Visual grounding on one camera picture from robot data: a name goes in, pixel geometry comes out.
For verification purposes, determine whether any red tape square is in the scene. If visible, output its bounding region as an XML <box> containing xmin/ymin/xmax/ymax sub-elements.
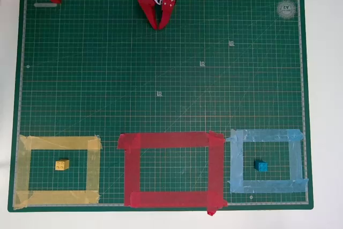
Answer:
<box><xmin>117</xmin><ymin>130</ymin><xmax>228</xmax><ymax>217</ymax></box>

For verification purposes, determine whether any blue tape square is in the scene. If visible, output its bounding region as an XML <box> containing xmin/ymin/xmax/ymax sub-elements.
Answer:
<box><xmin>225</xmin><ymin>128</ymin><xmax>309</xmax><ymax>194</ymax></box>

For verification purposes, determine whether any yellow toy brick cube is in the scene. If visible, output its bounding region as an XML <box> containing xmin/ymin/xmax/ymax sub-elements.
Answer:
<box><xmin>55</xmin><ymin>159</ymin><xmax>70</xmax><ymax>171</ymax></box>

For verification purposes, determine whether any blue toy brick cube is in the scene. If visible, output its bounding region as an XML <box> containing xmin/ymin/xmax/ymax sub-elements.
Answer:
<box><xmin>253</xmin><ymin>159</ymin><xmax>269</xmax><ymax>173</ymax></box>

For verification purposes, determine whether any yellow tape square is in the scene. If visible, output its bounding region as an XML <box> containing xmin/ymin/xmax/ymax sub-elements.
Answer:
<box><xmin>13</xmin><ymin>134</ymin><xmax>103</xmax><ymax>210</ymax></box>

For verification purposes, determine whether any green cutting mat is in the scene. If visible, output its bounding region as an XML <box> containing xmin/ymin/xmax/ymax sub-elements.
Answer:
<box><xmin>7</xmin><ymin>0</ymin><xmax>314</xmax><ymax>213</ymax></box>

